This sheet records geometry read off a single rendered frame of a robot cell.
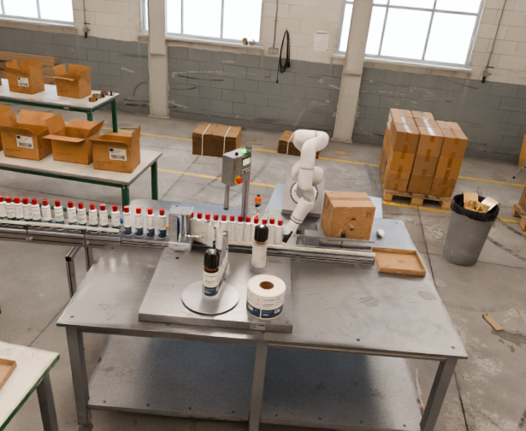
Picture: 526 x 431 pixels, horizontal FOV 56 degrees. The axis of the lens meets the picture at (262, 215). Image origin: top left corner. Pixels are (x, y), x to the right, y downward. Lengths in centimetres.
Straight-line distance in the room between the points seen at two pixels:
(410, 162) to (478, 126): 258
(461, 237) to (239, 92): 474
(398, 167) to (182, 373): 395
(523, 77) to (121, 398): 722
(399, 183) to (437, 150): 59
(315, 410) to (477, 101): 632
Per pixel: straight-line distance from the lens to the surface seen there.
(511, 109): 865
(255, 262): 293
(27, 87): 723
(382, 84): 826
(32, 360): 262
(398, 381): 343
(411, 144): 615
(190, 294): 275
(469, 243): 519
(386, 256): 343
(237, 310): 266
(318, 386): 325
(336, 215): 337
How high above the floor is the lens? 253
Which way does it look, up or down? 27 degrees down
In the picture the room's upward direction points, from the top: 5 degrees clockwise
